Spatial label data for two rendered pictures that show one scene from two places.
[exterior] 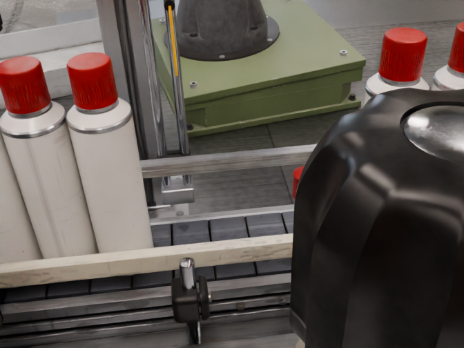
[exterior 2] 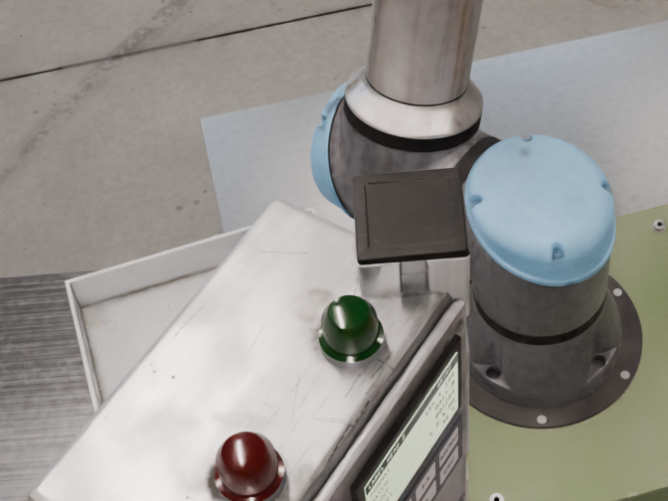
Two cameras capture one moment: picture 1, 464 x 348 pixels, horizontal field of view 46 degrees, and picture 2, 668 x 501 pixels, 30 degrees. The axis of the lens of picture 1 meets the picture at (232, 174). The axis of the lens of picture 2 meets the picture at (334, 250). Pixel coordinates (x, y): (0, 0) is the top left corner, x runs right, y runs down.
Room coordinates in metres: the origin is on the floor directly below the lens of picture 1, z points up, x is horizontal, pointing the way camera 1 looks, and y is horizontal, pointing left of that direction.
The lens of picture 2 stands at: (0.21, 0.08, 1.89)
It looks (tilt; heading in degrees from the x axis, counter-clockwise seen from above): 52 degrees down; 9
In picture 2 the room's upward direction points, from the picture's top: 8 degrees counter-clockwise
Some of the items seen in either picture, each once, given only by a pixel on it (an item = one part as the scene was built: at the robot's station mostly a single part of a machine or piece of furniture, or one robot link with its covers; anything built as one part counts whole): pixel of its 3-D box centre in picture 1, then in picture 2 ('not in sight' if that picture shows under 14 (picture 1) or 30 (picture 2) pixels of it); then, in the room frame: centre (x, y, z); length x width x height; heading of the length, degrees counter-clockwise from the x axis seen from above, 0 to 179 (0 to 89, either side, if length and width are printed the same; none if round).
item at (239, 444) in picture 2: not in sight; (247, 463); (0.42, 0.16, 1.49); 0.03 x 0.03 x 0.02
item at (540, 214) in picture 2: not in sight; (533, 231); (0.86, 0.02, 1.08); 0.13 x 0.12 x 0.14; 56
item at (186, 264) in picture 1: (193, 310); not in sight; (0.30, 0.04, 0.89); 0.03 x 0.03 x 0.12; 5
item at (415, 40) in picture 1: (388, 143); not in sight; (0.40, -0.14, 0.98); 0.05 x 0.05 x 0.20
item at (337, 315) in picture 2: not in sight; (350, 325); (0.48, 0.12, 1.49); 0.03 x 0.03 x 0.02
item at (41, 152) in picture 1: (49, 175); not in sight; (0.38, 0.16, 0.98); 0.05 x 0.05 x 0.20
